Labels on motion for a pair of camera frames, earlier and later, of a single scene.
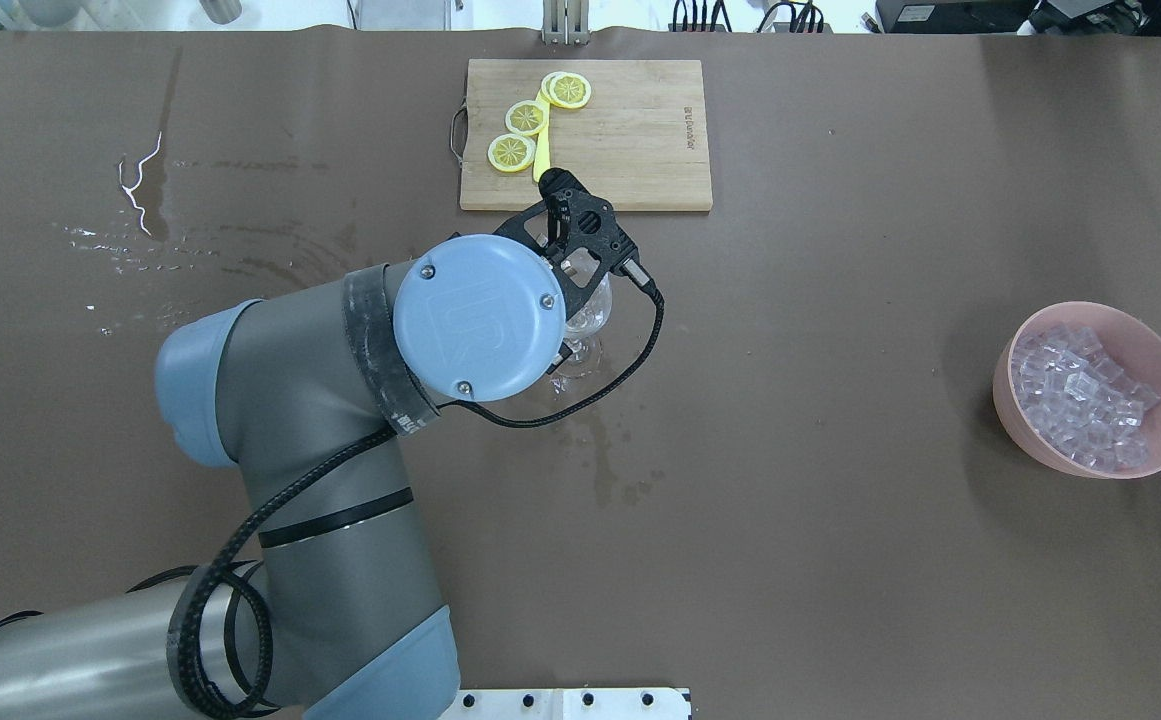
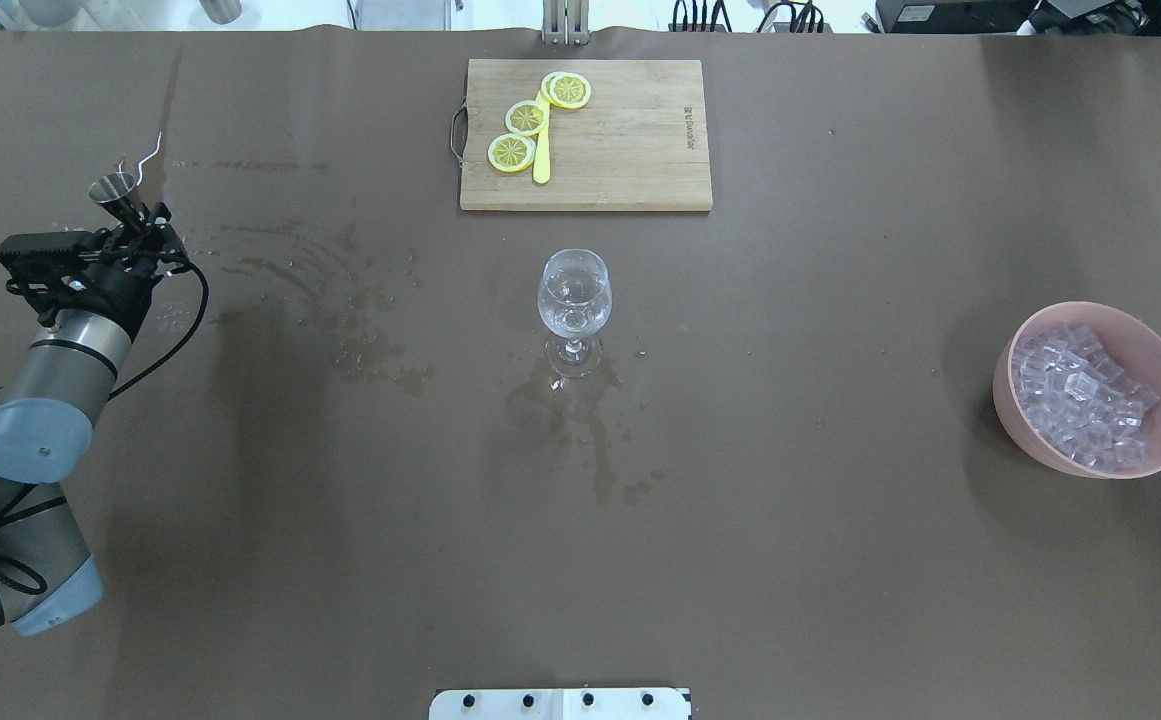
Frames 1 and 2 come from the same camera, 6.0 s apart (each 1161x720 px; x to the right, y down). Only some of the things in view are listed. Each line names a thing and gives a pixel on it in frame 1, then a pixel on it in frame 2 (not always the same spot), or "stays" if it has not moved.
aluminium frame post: x=565 y=22 stays
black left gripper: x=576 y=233 → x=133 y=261
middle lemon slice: x=526 y=117 stays
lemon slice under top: x=545 y=86 stays
